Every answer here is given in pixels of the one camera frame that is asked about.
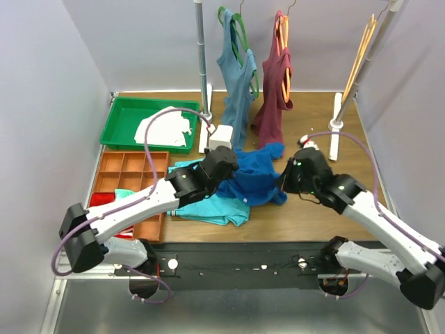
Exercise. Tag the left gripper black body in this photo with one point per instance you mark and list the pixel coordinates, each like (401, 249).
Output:
(225, 167)

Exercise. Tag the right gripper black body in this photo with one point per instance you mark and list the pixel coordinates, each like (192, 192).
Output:
(294, 181)

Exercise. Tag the blue tank top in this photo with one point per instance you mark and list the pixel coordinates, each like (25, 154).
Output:
(254, 183)

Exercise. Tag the yellow wooden hanger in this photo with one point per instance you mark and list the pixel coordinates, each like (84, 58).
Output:
(361, 52)

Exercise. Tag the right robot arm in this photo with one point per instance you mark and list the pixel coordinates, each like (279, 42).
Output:
(414, 263)

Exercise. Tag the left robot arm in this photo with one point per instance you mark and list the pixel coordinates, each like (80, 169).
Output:
(88, 236)

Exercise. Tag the maroon hanging tank top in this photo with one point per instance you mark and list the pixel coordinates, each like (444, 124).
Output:
(267, 123)

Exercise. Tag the grey-blue hanging tank top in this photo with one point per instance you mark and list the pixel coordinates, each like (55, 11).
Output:
(236, 115)

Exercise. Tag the green hanger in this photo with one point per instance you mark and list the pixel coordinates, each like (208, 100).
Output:
(245, 45)

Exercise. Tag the orange hanger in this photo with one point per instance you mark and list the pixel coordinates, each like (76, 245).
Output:
(282, 36)

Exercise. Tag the turquoise folded shorts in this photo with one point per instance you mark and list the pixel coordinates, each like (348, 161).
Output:
(230, 204)

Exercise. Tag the left white rack foot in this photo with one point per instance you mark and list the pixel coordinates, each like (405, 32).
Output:
(204, 134)

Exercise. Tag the white garment in tray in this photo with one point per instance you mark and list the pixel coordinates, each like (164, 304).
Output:
(169, 129)

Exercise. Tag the orange compartment organizer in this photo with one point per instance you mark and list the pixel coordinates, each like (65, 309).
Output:
(131, 170)

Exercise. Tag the teal cloth in organizer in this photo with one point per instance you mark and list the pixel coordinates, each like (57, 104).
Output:
(122, 193)

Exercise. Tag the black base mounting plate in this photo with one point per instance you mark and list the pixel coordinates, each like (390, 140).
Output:
(240, 265)

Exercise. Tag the green plastic tray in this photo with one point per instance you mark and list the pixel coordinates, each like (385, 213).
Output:
(128, 112)

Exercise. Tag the left metal rack pole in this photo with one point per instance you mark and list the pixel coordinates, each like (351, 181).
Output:
(201, 58)

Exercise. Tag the metal rack pole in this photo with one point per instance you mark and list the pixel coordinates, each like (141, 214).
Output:
(201, 58)
(380, 31)

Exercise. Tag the right metal rack pole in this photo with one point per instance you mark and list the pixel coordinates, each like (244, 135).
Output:
(380, 31)

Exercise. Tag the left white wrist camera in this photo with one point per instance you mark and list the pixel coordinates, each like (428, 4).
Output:
(220, 136)

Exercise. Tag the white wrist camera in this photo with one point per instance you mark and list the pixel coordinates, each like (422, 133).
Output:
(220, 136)
(305, 142)

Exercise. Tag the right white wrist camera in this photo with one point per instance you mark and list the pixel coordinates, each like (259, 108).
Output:
(305, 142)

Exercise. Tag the aluminium frame rail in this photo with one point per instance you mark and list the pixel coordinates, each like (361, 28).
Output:
(99, 301)

